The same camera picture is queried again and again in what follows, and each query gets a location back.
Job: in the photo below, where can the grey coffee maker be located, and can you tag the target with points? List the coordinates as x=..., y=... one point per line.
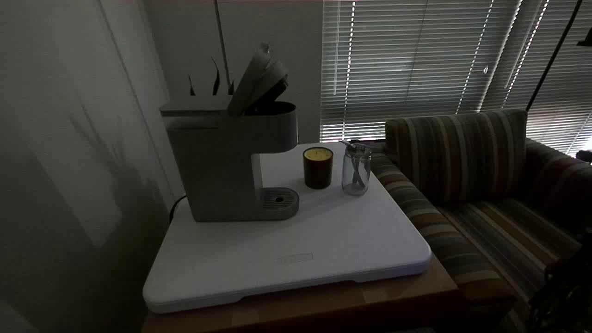
x=219, y=149

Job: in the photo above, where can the dark candle jar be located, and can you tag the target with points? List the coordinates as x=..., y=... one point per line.
x=317, y=167

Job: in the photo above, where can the clear glass jar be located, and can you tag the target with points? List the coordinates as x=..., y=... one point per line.
x=356, y=167

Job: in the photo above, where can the white board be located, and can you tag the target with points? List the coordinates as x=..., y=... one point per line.
x=333, y=238

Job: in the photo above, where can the snake plant in teal pot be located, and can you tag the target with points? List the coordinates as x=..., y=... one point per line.
x=217, y=84

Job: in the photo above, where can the window blinds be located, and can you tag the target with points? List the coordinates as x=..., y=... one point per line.
x=419, y=58

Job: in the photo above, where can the striped sofa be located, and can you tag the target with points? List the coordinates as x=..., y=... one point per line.
x=507, y=217

